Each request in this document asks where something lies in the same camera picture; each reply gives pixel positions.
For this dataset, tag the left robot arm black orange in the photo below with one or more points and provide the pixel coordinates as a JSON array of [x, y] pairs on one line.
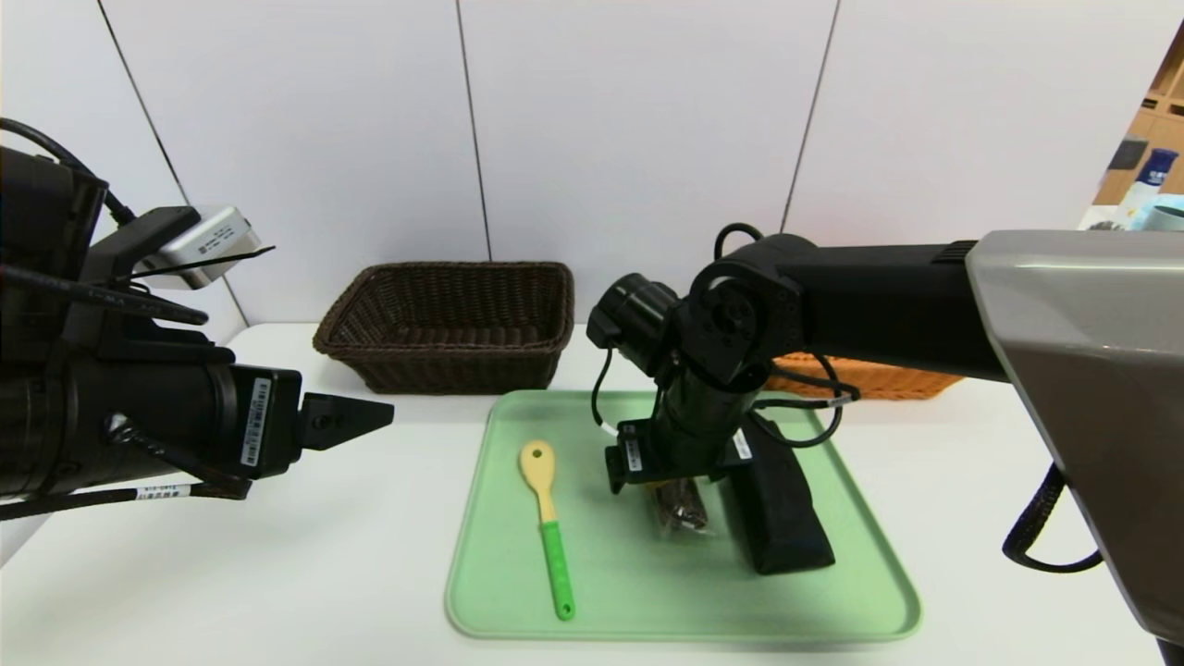
[[102, 407]]

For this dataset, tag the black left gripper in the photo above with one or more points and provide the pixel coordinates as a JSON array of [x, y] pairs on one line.
[[262, 422]]

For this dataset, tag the teal cup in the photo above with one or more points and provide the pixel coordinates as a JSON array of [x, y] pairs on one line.
[[1167, 219]]

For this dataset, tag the right robot arm black grey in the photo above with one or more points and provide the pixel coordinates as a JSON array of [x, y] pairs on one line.
[[1064, 351]]

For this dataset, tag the plastic brown snack roll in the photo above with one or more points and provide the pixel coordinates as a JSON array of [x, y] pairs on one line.
[[680, 509]]

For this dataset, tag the orange wicker basket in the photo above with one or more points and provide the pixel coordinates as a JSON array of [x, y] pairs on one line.
[[879, 381]]

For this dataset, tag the light green plastic tray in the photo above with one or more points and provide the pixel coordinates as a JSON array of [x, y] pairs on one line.
[[629, 583]]

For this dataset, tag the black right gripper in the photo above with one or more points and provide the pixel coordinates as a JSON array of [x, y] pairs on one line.
[[636, 454]]

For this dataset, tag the dark brown wicker basket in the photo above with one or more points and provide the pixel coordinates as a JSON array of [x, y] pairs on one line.
[[444, 370]]

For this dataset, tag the white bottle with blue cap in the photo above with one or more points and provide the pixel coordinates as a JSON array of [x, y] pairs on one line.
[[1147, 185]]

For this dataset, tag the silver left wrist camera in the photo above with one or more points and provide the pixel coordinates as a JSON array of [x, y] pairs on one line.
[[208, 240]]

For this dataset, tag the wooden shelf unit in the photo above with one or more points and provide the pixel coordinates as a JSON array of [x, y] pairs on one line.
[[1161, 120]]

